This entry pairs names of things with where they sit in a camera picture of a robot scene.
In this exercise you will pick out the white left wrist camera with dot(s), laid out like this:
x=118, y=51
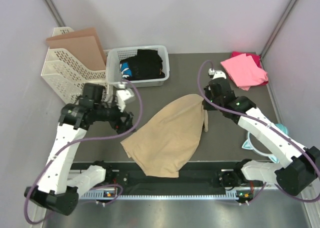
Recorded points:
x=121, y=94

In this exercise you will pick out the white plastic laundry basket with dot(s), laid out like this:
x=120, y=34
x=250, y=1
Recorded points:
x=113, y=73

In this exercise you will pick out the brown paper folder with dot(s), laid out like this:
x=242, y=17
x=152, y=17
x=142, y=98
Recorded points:
x=83, y=44

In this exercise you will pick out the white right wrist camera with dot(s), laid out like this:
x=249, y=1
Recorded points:
x=215, y=74

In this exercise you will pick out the beige t shirt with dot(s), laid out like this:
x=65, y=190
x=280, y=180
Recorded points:
x=168, y=141

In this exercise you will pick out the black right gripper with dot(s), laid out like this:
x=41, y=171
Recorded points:
x=208, y=91

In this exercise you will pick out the grey slotted cable duct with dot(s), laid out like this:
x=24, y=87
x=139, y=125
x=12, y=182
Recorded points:
x=109, y=194

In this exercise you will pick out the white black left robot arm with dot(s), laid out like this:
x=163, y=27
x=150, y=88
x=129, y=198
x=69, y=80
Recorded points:
x=52, y=189

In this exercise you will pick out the magenta folded t shirt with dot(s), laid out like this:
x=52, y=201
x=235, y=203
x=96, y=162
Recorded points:
x=251, y=73

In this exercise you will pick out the blue white t shirt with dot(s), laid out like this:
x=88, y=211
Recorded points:
x=125, y=70

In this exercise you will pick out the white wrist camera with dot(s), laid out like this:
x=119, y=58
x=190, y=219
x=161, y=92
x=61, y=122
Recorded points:
x=121, y=94
x=215, y=74

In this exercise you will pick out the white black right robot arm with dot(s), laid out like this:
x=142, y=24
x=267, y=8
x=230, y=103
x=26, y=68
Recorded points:
x=297, y=166

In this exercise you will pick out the black t shirt in basket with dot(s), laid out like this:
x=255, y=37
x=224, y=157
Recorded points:
x=145, y=65

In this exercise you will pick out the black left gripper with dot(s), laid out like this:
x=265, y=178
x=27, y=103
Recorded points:
x=120, y=127

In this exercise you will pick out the white mesh file organizer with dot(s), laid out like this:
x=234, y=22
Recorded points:
x=65, y=74

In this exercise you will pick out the pink folded t shirt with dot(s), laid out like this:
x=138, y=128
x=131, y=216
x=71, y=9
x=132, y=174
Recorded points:
x=230, y=66

